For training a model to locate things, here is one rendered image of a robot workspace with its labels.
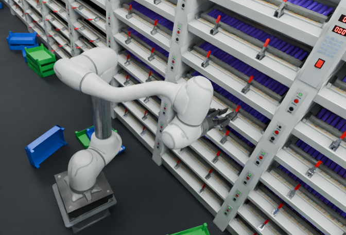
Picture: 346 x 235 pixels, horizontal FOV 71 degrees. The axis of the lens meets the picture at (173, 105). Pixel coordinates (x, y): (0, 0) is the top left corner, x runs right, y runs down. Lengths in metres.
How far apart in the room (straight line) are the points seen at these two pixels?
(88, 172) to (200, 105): 0.84
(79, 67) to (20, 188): 1.24
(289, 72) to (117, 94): 0.71
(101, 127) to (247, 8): 0.97
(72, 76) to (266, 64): 0.83
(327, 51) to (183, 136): 0.59
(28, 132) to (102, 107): 1.23
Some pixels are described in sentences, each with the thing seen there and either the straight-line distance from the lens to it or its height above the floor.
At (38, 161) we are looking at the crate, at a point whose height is 0.00.
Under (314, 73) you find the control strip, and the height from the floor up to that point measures 1.33.
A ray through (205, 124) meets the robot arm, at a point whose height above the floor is 1.06.
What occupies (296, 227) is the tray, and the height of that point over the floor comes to 0.53.
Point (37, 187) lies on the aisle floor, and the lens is 2.11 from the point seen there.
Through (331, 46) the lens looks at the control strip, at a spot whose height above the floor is 1.44.
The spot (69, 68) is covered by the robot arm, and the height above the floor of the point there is 1.13.
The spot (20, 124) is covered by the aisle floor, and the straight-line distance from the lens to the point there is 2.58.
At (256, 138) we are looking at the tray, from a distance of 1.31.
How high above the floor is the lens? 1.73
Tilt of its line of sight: 40 degrees down
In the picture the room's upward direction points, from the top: 12 degrees clockwise
